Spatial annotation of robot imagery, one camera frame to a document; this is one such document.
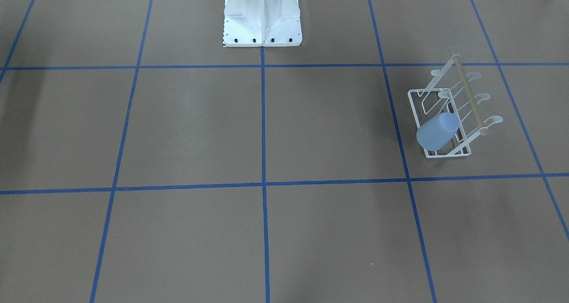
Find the light blue plastic cup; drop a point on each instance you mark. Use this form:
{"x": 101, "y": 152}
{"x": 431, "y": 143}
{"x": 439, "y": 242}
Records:
{"x": 438, "y": 131}

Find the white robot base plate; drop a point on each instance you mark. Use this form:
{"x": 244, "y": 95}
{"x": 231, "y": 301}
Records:
{"x": 262, "y": 23}

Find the white wire cup holder rack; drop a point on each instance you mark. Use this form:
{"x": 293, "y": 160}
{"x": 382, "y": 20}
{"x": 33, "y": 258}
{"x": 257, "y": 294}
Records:
{"x": 450, "y": 90}

